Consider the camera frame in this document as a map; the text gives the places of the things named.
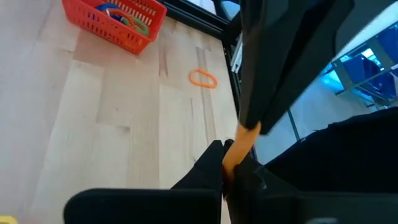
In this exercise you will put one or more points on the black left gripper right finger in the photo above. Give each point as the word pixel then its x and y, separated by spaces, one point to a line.
pixel 248 180

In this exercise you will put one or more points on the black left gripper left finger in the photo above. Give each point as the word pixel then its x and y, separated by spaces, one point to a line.
pixel 208 174

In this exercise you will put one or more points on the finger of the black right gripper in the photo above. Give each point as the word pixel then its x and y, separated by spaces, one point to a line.
pixel 311 46
pixel 264 62

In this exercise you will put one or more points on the orange rubber band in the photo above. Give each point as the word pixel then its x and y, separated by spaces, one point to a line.
pixel 191 78
pixel 124 15
pixel 241 146

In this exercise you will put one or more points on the green rubber band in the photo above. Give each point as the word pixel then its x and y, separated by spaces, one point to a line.
pixel 141 28

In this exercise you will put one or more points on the red plastic basket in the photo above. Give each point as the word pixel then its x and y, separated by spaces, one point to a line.
pixel 102 28

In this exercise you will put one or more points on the dark blue rubber band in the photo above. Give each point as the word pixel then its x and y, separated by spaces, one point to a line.
pixel 104 6

